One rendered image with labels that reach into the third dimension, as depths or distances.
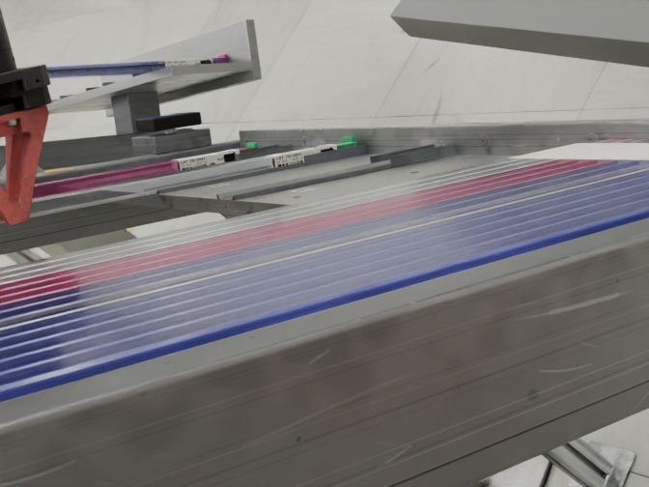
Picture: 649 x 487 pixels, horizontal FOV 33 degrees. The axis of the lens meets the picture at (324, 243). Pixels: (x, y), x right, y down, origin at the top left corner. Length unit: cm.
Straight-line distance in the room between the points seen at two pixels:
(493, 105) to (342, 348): 187
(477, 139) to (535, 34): 31
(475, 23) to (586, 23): 16
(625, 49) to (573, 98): 102
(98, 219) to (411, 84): 149
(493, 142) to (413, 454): 48
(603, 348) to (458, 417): 7
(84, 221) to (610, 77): 121
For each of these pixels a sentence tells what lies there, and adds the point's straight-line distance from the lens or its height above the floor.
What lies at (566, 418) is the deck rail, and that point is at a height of 90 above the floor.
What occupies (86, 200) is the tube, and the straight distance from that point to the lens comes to 79.
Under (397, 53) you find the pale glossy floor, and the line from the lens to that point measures 255.
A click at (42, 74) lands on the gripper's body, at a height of 98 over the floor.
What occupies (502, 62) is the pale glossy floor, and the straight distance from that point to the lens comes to 224.
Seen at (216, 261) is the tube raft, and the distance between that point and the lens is 43.
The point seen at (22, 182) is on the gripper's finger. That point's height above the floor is 95.
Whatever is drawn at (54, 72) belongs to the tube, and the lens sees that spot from 113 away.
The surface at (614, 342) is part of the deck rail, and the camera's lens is 39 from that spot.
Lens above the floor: 117
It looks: 31 degrees down
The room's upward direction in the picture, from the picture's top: 51 degrees counter-clockwise
